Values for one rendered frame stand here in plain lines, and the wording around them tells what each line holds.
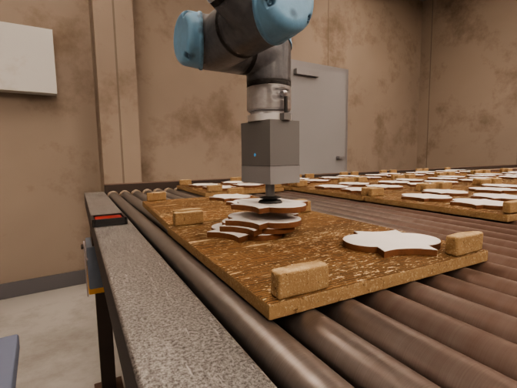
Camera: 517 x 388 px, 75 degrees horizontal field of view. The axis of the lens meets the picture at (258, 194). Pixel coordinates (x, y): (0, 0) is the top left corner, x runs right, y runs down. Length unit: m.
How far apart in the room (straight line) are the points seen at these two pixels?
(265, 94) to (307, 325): 0.36
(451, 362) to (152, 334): 0.24
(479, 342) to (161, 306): 0.29
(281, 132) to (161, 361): 0.38
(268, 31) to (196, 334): 0.32
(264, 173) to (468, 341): 0.35
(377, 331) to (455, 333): 0.07
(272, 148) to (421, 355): 0.35
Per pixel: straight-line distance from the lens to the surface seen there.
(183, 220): 0.68
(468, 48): 5.85
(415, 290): 0.44
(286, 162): 0.56
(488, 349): 0.35
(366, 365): 0.29
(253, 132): 0.57
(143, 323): 0.36
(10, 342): 0.49
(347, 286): 0.37
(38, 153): 3.20
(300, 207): 0.55
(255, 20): 0.41
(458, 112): 5.74
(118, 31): 3.22
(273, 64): 0.57
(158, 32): 3.53
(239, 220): 0.56
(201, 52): 0.51
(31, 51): 3.17
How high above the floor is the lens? 1.07
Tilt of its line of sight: 6 degrees down
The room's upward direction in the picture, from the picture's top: 1 degrees counter-clockwise
